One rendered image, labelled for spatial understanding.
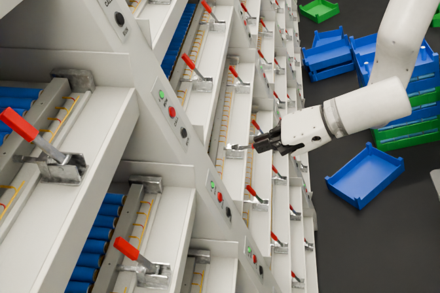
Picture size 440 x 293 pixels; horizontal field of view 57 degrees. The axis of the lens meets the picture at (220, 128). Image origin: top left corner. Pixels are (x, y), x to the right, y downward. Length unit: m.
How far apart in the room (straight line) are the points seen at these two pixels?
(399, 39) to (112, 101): 0.58
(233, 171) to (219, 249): 0.22
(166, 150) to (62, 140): 0.18
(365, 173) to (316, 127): 1.23
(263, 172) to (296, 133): 0.34
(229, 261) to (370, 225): 1.17
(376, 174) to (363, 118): 1.22
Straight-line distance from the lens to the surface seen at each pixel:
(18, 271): 0.38
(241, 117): 1.08
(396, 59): 0.93
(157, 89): 0.59
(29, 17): 0.54
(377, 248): 1.82
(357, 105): 0.85
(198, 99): 0.82
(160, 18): 0.71
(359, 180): 2.05
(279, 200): 1.37
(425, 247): 1.82
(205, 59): 0.96
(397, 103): 0.85
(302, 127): 0.88
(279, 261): 1.24
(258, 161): 1.22
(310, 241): 1.75
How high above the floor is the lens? 1.52
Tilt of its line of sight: 35 degrees down
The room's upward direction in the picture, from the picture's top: 26 degrees counter-clockwise
